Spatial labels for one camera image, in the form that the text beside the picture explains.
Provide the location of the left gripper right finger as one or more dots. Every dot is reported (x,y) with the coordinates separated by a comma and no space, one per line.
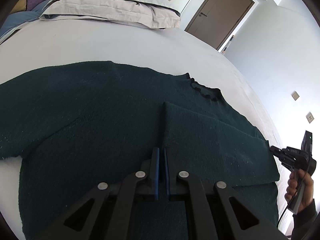
(214,211)

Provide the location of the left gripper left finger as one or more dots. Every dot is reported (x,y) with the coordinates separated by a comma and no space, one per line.
(107,210)

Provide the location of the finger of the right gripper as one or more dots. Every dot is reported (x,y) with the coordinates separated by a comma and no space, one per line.
(278,152)

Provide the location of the dark green knit sweater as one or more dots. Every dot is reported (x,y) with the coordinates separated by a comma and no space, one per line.
(77,125)

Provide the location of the dark right sleeve forearm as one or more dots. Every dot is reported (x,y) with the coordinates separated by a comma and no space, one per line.
(306,223)

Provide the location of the right hand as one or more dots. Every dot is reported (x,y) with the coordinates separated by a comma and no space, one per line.
(293,185)

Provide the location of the brown wooden door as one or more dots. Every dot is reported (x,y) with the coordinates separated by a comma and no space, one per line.
(215,20)

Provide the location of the white bed sheet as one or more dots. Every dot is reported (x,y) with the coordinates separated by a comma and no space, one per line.
(169,51)

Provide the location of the grey folded duvet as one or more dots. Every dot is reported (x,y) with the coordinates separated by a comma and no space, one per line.
(117,11)

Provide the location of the blue pillow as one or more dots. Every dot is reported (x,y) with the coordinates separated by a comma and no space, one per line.
(19,20)

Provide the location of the yellow patterned cushion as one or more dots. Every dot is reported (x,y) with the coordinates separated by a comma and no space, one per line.
(21,5)

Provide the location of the lower wall socket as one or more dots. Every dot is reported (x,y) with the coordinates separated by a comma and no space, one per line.
(310,117)

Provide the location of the wall socket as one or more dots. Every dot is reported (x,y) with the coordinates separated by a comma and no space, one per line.
(295,95)
(310,117)

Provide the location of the upper wall socket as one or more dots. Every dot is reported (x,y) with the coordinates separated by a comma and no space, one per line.
(295,95)

